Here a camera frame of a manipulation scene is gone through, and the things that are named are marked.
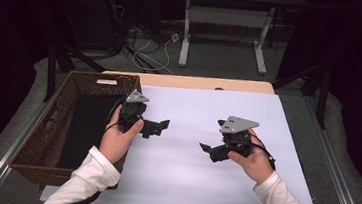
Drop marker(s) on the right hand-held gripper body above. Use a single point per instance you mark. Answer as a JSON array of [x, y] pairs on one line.
[[238, 125]]

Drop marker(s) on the brown woven basket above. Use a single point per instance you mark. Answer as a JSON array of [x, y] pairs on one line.
[[40, 145]]

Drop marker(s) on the white plug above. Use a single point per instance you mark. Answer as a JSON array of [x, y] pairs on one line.
[[175, 37]]

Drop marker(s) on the person's left hand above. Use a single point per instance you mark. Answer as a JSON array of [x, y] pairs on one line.
[[114, 142]]

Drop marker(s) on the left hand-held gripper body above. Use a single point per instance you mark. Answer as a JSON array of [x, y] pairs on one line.
[[133, 110]]

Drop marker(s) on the black metal stand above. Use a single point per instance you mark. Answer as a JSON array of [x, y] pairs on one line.
[[323, 95], [51, 76]]

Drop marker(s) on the white-legged desk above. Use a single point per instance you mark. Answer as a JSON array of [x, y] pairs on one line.
[[186, 32]]

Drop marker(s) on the black garment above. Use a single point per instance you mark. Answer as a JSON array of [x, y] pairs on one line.
[[86, 129]]

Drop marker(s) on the person's right hand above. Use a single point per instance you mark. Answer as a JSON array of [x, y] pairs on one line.
[[256, 163]]

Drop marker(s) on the aluminium rail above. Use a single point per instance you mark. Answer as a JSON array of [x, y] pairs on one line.
[[339, 171], [5, 165]]

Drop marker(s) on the white table sheet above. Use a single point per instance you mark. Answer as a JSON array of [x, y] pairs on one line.
[[178, 175]]

